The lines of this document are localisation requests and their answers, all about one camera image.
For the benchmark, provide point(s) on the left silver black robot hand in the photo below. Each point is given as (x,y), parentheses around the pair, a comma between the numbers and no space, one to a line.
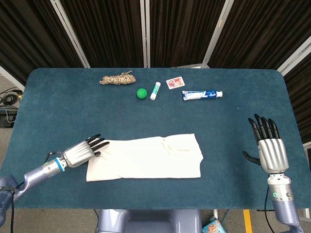
(77,154)

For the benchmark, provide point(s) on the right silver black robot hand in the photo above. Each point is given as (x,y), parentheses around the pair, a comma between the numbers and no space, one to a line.
(272,155)

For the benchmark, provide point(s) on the cream white T-shirt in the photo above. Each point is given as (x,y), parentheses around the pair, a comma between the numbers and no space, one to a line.
(145,160)

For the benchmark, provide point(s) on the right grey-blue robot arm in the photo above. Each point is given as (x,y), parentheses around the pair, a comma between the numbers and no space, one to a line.
(283,201)

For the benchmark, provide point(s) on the dark teal table cloth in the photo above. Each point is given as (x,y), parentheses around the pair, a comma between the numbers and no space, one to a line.
(73,111)

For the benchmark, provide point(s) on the grey electrical box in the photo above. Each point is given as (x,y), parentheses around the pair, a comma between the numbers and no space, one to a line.
(7,117)

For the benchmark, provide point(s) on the green ball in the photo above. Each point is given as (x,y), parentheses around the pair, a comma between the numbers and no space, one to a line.
(142,93)

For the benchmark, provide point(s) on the blue cookie box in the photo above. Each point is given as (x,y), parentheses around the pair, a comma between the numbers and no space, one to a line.
(213,227)

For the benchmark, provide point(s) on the blue white toothpaste tube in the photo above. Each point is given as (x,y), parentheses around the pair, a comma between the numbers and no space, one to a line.
(201,95)

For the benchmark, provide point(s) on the grey-blue robot torso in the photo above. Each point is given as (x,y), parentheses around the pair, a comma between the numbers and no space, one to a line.
(145,224)

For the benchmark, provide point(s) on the white green glue stick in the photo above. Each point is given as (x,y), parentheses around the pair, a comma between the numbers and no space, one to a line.
(155,91)

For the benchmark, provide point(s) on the red playing card deck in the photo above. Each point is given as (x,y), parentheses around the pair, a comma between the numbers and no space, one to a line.
(174,82)

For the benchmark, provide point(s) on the white partition frame post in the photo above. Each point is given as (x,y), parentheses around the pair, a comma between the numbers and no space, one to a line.
(295,57)
(146,36)
(9,76)
(216,36)
(70,34)

